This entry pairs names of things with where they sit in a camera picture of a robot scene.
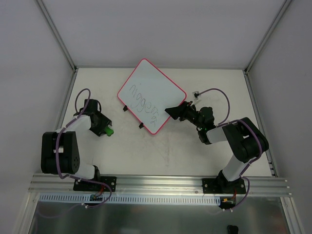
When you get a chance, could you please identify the aluminium mounting rail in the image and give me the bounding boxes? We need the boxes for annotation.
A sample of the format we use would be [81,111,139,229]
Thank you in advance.
[28,173,293,197]

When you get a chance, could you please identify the white slotted cable duct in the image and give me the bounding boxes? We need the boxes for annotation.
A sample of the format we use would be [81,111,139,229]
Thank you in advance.
[39,193,221,206]

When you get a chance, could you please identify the black object bottom edge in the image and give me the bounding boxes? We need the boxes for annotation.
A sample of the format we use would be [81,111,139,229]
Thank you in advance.
[227,225,239,234]

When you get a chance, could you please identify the purple cable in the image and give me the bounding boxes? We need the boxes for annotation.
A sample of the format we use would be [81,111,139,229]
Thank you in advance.
[55,88,113,208]
[197,88,263,212]

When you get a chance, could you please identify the aluminium frame post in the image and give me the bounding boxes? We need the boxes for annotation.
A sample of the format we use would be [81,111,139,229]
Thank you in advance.
[35,0,77,72]
[244,0,293,74]

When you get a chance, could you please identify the pink framed whiteboard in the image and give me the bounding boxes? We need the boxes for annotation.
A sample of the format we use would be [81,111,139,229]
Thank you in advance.
[117,58,187,135]

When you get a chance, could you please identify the left aluminium frame post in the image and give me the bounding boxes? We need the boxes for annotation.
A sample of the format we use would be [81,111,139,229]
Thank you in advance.
[35,0,77,72]

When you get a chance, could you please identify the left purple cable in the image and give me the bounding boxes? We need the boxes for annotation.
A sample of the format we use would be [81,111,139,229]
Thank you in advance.
[55,88,113,208]

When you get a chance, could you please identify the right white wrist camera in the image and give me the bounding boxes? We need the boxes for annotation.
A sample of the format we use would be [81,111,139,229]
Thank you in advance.
[192,91,201,105]

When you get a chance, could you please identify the right aluminium frame post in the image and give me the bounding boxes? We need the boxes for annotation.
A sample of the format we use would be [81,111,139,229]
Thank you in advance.
[244,0,293,74]

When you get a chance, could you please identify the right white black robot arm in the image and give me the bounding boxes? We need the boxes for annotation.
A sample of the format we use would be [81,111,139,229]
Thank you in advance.
[165,101,269,193]

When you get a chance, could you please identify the green bone-shaped eraser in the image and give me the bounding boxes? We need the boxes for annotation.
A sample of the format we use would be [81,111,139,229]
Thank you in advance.
[104,126,114,137]

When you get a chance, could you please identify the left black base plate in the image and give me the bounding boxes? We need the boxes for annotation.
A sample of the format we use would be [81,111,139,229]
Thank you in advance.
[73,176,117,193]

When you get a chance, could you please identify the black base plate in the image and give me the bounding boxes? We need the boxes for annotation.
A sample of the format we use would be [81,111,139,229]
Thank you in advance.
[201,178,246,195]
[73,176,117,193]

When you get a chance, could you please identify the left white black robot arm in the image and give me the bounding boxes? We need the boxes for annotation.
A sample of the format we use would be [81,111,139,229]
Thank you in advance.
[40,99,114,190]

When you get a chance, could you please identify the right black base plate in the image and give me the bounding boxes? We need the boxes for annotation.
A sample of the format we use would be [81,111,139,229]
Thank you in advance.
[201,178,246,195]

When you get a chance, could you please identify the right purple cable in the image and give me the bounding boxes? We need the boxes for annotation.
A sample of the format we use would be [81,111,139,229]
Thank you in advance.
[197,88,263,212]

